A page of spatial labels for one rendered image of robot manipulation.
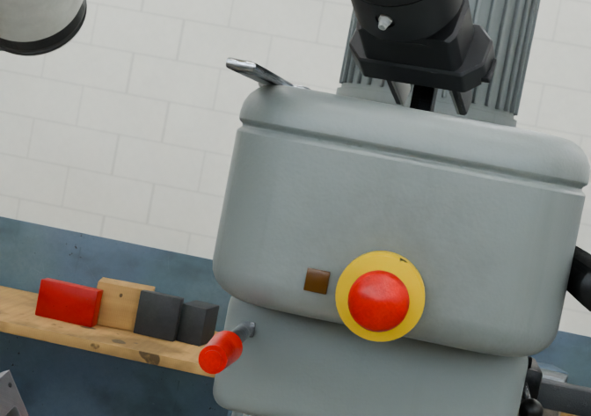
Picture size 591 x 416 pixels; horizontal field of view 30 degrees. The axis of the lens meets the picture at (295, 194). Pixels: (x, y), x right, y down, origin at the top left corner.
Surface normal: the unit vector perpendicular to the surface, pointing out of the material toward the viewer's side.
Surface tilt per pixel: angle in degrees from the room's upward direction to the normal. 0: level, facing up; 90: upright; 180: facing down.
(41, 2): 129
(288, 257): 90
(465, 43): 90
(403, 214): 90
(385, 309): 92
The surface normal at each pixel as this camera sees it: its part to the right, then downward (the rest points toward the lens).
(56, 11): 0.67, 0.68
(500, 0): 0.48, 0.14
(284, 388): -0.12, 0.03
